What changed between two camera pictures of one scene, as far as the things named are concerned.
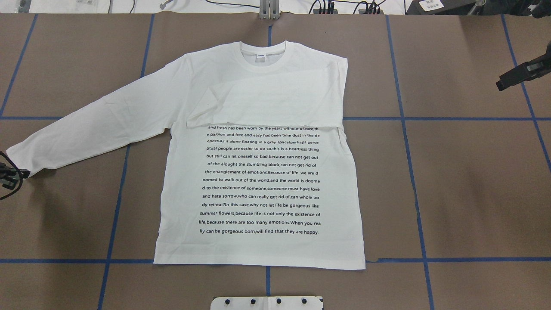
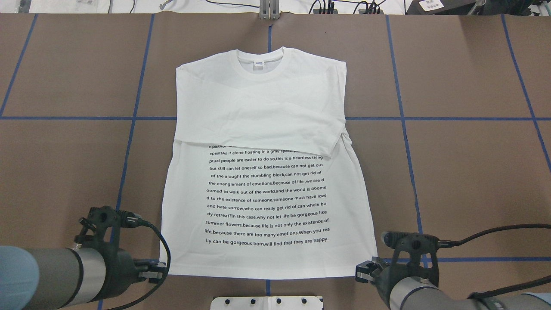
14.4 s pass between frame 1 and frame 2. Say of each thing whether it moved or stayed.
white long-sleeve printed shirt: moved
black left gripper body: moved
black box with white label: stayed
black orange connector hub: stayed
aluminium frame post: stayed
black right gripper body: moved
